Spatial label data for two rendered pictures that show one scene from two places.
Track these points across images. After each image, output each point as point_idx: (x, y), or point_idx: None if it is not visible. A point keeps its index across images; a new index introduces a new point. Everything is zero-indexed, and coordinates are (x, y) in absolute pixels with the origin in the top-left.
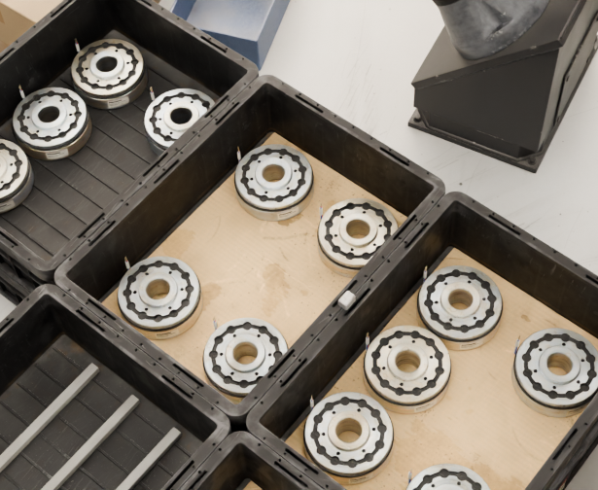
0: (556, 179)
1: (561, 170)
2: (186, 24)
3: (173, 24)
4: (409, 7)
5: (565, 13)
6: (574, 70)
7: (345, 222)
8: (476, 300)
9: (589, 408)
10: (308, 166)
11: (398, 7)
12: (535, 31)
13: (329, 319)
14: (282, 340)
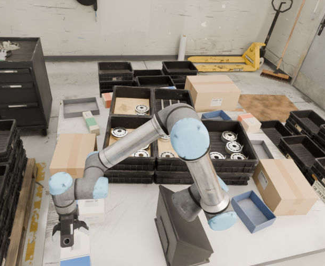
0: (148, 220)
1: (149, 224)
2: (232, 160)
3: (234, 159)
4: (221, 245)
5: (165, 194)
6: (161, 228)
7: (170, 155)
8: (138, 155)
9: (105, 139)
10: None
11: (223, 243)
12: (169, 193)
13: None
14: (161, 137)
